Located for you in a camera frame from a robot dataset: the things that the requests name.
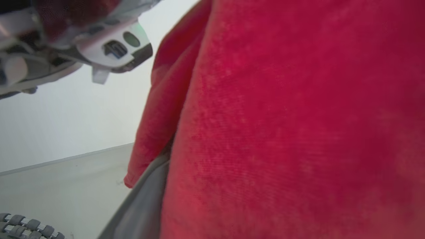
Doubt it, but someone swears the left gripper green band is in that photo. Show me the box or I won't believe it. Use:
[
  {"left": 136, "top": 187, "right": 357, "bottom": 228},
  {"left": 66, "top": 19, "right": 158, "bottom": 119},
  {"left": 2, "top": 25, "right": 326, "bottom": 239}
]
[{"left": 75, "top": 19, "right": 154, "bottom": 84}]

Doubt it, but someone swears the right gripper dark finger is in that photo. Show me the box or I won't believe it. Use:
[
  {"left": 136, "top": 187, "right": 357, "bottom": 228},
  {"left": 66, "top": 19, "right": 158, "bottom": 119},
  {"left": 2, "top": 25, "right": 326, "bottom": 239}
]
[{"left": 0, "top": 213, "right": 67, "bottom": 239}]

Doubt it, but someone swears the red garment with white stripes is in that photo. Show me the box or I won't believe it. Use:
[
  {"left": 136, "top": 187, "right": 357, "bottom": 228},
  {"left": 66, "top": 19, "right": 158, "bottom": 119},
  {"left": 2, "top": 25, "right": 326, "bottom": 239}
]
[{"left": 35, "top": 0, "right": 425, "bottom": 239}]

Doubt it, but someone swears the grey fabric sofa seat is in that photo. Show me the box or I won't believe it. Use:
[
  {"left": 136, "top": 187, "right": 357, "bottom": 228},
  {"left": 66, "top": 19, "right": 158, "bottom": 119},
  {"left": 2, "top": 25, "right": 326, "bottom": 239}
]
[{"left": 96, "top": 151, "right": 171, "bottom": 239}]

